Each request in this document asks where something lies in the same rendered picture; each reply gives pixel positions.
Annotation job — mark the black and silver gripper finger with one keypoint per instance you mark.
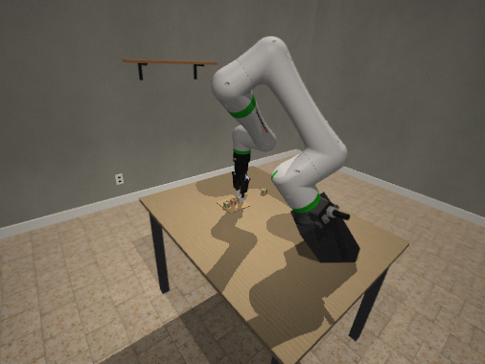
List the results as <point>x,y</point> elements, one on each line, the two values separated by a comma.
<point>236,182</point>
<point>244,187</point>

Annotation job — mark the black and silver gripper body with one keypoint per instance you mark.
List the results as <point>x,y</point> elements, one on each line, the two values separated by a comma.
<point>241,169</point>

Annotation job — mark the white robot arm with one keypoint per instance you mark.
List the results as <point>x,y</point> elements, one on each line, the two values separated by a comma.
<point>269,62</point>

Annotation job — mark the tan flat mat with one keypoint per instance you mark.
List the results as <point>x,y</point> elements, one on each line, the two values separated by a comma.
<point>233,208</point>

